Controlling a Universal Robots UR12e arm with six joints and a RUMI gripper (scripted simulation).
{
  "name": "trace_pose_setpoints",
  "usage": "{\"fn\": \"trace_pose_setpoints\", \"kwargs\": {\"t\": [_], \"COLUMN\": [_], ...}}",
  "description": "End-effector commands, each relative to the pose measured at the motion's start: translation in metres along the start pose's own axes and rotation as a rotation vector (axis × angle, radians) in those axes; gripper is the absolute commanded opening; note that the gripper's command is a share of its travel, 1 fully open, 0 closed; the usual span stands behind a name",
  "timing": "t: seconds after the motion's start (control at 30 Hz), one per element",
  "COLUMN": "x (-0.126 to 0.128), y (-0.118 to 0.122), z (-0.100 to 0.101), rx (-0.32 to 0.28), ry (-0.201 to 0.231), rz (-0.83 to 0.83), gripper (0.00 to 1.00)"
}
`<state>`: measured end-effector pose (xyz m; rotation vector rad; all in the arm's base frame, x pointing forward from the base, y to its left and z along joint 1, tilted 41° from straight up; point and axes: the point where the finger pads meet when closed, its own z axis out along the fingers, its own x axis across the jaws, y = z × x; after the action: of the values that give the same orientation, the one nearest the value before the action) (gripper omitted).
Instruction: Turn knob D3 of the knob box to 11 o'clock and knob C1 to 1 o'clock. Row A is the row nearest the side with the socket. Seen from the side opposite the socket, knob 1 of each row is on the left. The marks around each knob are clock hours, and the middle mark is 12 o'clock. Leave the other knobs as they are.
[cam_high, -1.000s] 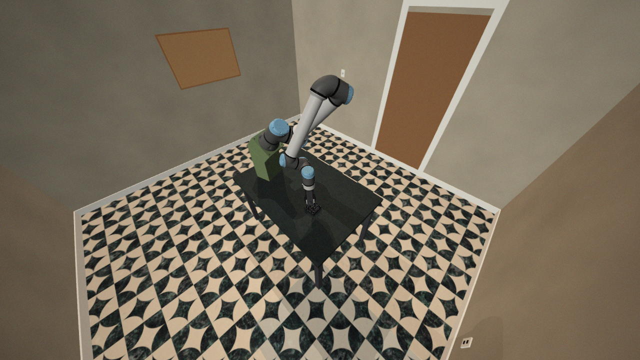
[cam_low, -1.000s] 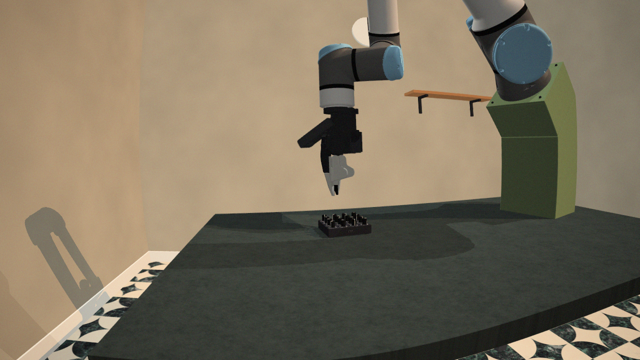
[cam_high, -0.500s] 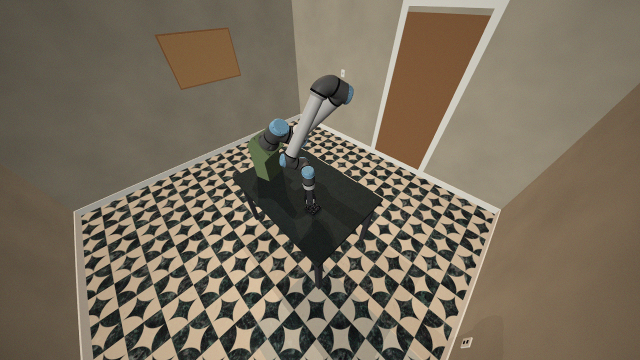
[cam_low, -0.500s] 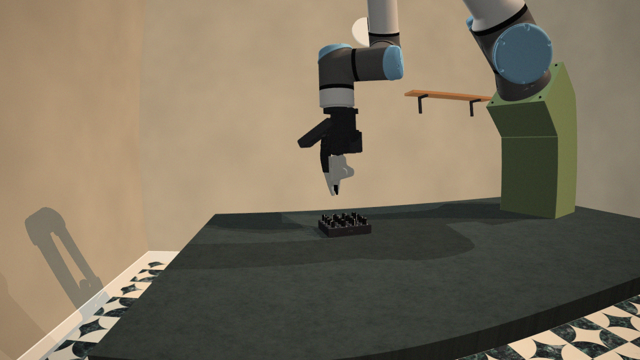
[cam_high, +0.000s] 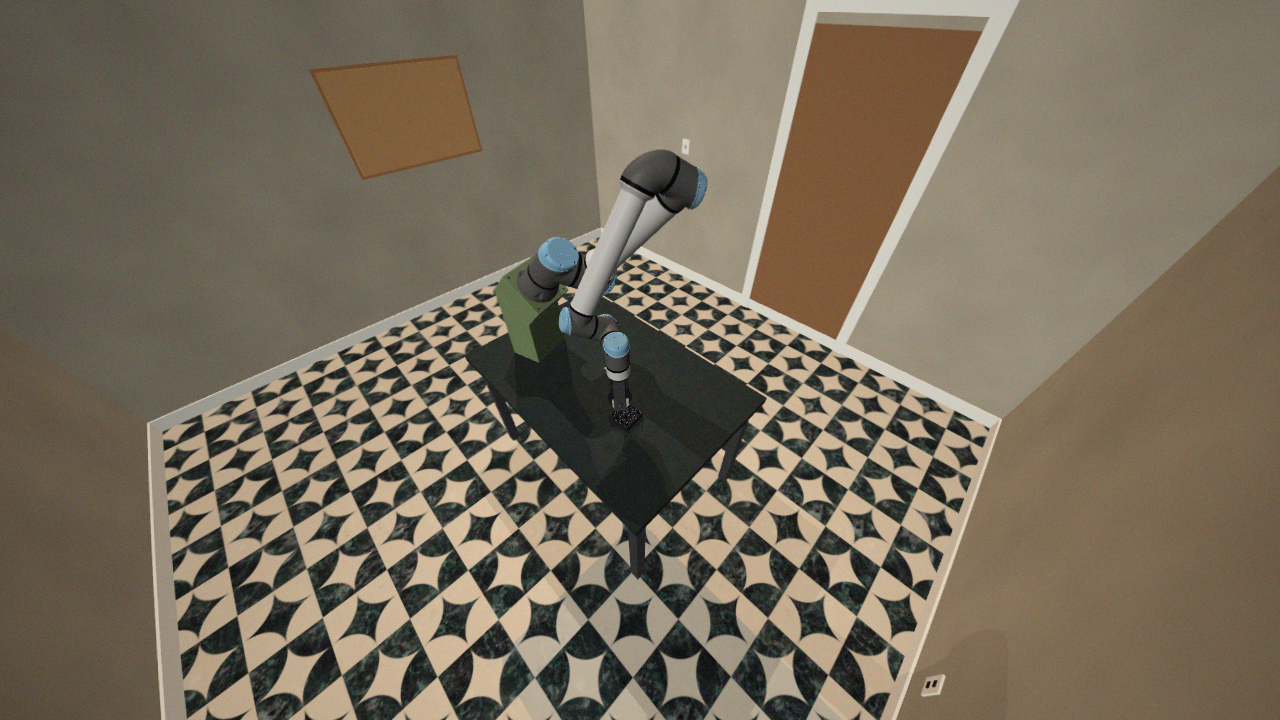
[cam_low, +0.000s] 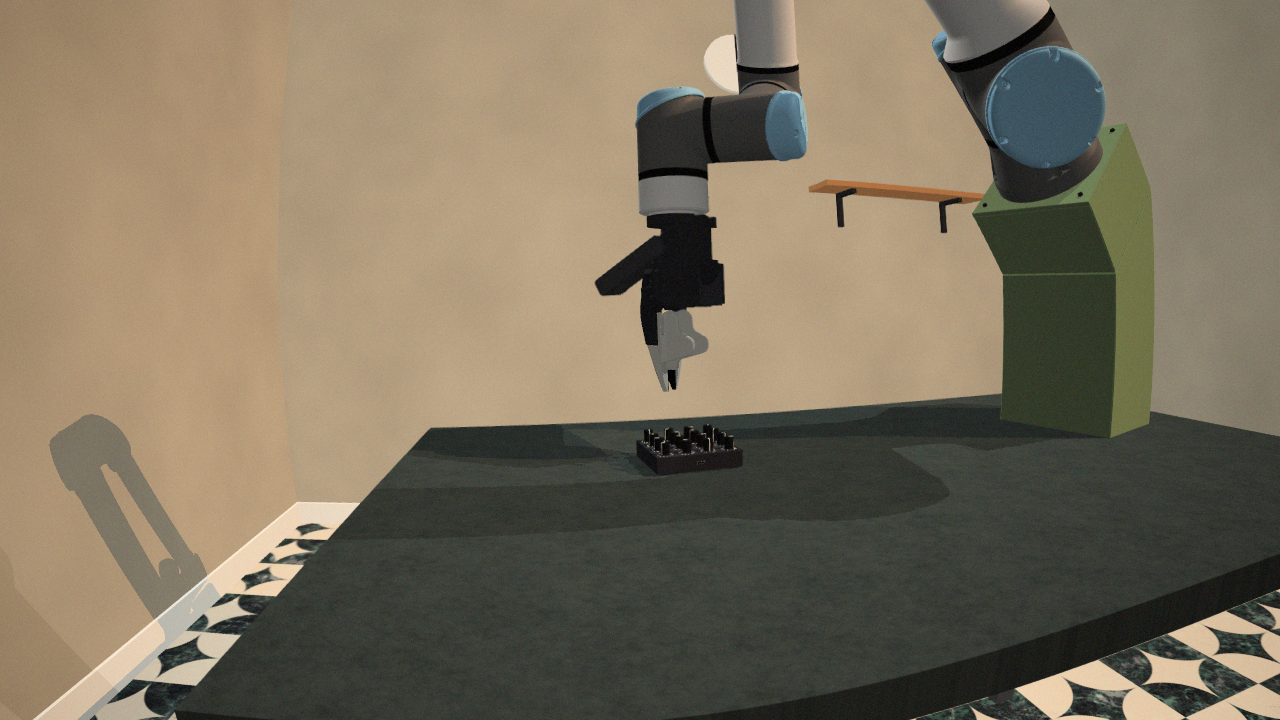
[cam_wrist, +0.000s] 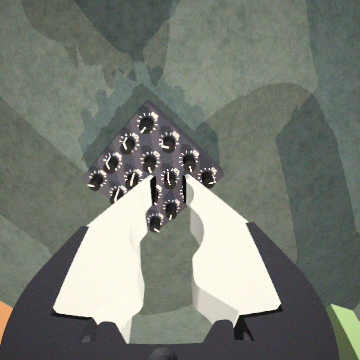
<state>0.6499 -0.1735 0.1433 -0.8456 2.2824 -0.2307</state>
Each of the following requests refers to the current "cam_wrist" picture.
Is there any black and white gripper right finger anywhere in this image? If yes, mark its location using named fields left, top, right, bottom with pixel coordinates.
left=182, top=174, right=340, bottom=360

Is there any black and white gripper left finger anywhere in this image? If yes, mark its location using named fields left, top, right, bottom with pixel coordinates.
left=0, top=175, right=156, bottom=360

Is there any dark grey knob box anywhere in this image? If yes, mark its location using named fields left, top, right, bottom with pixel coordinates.
left=82, top=99, right=225, bottom=233

